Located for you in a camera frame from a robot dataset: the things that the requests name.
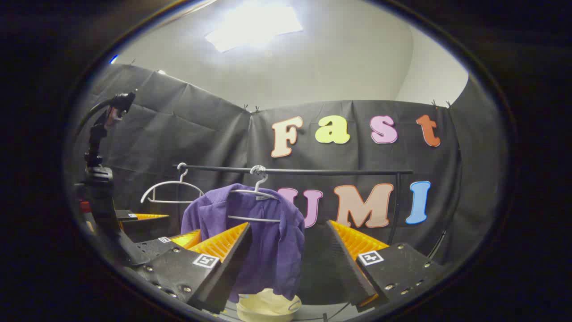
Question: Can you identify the black clothes rack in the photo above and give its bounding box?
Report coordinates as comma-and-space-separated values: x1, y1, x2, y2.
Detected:
173, 164, 414, 246

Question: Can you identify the black backdrop cloth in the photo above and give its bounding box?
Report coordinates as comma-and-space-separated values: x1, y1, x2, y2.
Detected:
74, 63, 508, 309

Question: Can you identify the purple knit garment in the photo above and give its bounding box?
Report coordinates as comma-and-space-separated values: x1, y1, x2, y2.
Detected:
181, 183, 306, 302

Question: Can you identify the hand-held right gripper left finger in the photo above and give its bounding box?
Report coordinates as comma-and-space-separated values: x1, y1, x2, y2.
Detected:
134, 221, 253, 314

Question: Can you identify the ceiling light panel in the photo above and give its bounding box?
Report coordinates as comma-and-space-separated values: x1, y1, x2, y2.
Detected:
205, 2, 303, 53

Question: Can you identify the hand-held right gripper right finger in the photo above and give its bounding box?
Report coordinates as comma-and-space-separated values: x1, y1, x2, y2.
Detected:
325, 219, 444, 309

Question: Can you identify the white clothes hanger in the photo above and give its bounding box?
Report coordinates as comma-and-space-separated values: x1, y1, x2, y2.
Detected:
227, 165, 281, 223
140, 162, 205, 204

